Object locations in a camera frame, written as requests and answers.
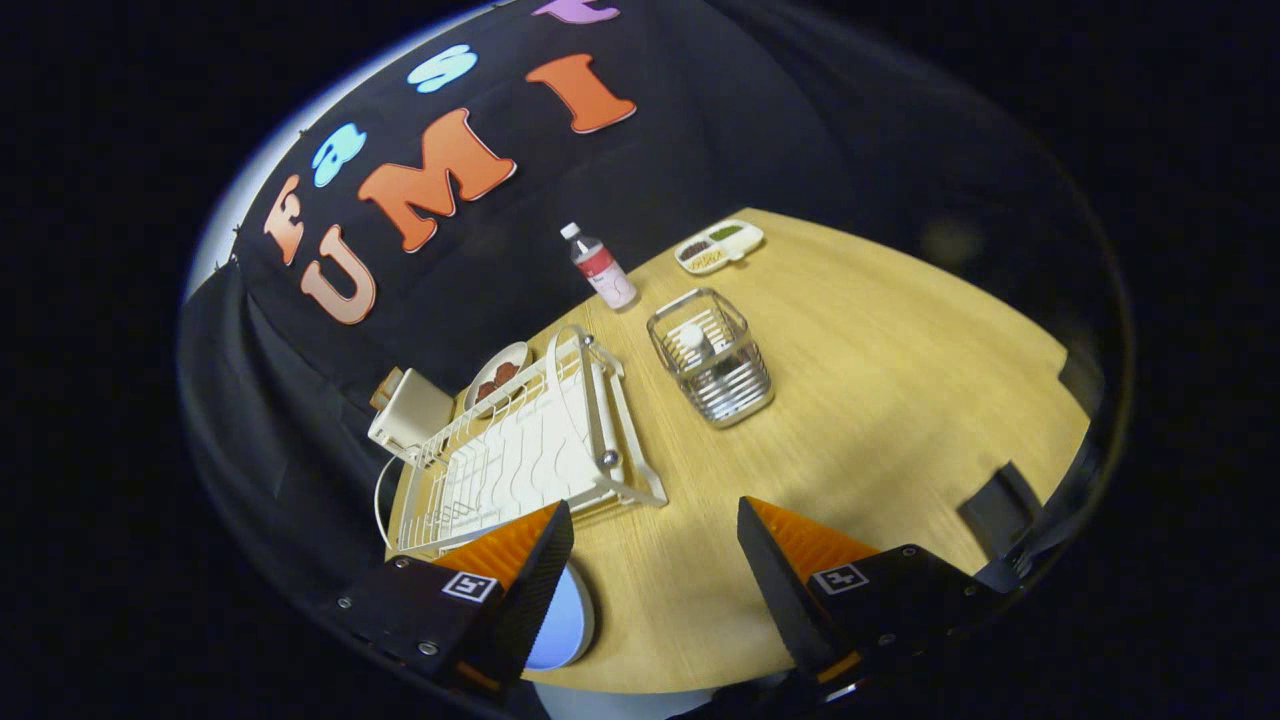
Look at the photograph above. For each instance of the clear bottle with red label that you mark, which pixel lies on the clear bottle with red label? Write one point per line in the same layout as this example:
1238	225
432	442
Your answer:
605	272

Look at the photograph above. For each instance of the white divided snack dish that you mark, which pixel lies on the white divided snack dish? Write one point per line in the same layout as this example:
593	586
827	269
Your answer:
720	246

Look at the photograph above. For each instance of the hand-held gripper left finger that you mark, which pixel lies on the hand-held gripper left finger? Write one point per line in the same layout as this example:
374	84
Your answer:
525	600

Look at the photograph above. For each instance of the brown food pieces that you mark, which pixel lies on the brown food pieces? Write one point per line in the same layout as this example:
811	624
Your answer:
497	381

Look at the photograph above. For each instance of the brown toast slice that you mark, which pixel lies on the brown toast slice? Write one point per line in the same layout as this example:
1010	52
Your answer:
386	388

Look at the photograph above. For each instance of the white toaster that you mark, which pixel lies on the white toaster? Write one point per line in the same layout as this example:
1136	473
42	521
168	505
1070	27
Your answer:
415	415

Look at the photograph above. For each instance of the light blue plate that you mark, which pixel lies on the light blue plate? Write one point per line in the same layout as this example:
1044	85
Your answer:
565	625

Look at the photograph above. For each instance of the small white plate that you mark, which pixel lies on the small white plate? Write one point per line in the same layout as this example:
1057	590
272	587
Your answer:
512	358

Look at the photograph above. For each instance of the white dish rack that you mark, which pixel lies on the white dish rack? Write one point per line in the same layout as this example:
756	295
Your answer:
520	460

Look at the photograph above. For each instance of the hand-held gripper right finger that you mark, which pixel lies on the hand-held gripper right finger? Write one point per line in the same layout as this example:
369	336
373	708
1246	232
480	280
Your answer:
780	590

